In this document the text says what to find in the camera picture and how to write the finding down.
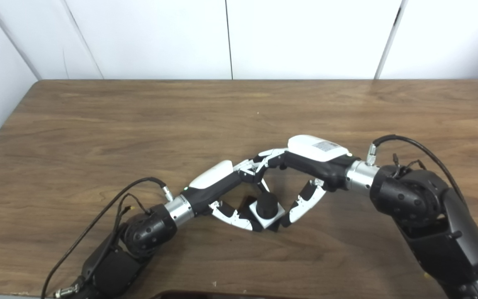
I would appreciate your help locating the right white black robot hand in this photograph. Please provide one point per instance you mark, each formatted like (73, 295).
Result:
(318, 155)

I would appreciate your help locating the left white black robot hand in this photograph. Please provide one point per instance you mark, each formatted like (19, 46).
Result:
(214, 182)

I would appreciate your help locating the black peg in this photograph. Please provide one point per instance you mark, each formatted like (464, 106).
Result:
(266, 205)

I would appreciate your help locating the white square piece with hole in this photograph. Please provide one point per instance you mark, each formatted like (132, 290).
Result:
(274, 219)

